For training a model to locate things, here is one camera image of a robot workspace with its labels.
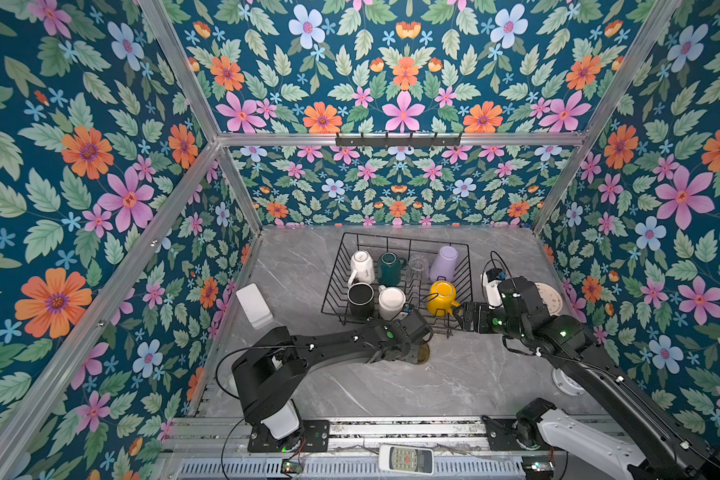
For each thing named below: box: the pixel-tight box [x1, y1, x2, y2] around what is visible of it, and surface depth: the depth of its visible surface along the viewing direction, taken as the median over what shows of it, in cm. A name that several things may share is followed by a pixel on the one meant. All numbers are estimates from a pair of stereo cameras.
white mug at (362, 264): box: [348, 250, 375, 287], surface depth 96 cm
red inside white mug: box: [378, 284, 406, 321], surface depth 90 cm
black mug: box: [347, 282, 375, 321], surface depth 88 cm
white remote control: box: [378, 444, 435, 475], surface depth 71 cm
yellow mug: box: [426, 280, 460, 317], surface depth 90 cm
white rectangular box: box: [236, 283, 273, 330], surface depth 95 cm
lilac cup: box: [430, 245, 459, 282], surface depth 95 cm
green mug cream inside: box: [377, 251, 408, 287], surface depth 96 cm
